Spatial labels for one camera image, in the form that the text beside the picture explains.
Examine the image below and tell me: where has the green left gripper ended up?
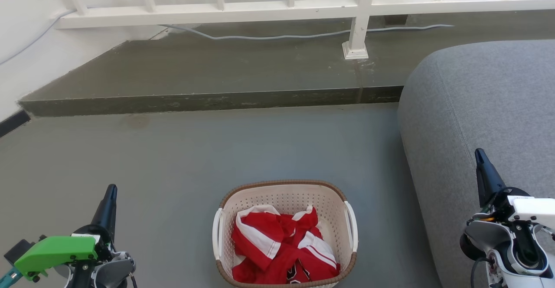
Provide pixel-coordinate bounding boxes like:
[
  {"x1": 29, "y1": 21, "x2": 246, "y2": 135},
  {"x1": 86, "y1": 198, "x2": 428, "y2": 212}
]
[{"x1": 14, "y1": 184, "x2": 118, "y2": 281}]

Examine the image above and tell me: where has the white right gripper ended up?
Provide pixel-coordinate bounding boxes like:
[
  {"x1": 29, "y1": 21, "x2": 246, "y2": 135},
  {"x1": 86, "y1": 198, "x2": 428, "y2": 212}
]
[{"x1": 474, "y1": 148, "x2": 555, "y2": 230}]

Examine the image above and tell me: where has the red and white garment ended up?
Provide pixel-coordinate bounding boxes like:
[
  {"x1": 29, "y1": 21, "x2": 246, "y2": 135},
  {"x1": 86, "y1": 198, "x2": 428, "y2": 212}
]
[{"x1": 231, "y1": 205, "x2": 325, "y2": 271}]

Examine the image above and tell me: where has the grey fabric sofa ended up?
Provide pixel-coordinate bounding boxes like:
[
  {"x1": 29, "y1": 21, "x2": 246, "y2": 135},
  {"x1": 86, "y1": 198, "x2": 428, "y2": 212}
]
[{"x1": 397, "y1": 40, "x2": 555, "y2": 288}]

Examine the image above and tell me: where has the black skirting board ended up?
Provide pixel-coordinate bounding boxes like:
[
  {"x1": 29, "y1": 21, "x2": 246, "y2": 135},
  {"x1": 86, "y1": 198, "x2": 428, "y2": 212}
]
[{"x1": 0, "y1": 109, "x2": 32, "y2": 138}]

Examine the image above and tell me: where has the cream plastic laundry basket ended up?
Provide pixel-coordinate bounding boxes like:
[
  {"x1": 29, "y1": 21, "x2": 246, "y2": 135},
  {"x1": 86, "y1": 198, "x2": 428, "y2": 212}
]
[{"x1": 212, "y1": 180, "x2": 359, "y2": 288}]

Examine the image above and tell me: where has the white wooden railing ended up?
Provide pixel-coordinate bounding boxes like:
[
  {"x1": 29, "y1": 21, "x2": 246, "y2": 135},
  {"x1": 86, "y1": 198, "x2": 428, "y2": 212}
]
[{"x1": 53, "y1": 0, "x2": 555, "y2": 60}]

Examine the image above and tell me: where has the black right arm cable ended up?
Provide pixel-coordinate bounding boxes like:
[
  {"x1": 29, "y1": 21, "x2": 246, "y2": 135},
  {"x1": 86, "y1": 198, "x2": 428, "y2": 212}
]
[{"x1": 470, "y1": 257, "x2": 493, "y2": 288}]

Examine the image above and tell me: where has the teal camera cable plug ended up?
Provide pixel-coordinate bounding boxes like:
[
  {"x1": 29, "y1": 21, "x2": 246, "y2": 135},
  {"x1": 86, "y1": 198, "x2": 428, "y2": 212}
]
[{"x1": 0, "y1": 267, "x2": 23, "y2": 285}]

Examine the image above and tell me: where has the grey cable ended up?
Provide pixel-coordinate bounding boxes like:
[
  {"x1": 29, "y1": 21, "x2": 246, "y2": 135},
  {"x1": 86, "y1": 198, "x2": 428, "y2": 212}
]
[
  {"x1": 158, "y1": 23, "x2": 454, "y2": 41},
  {"x1": 0, "y1": 10, "x2": 75, "y2": 66}
]

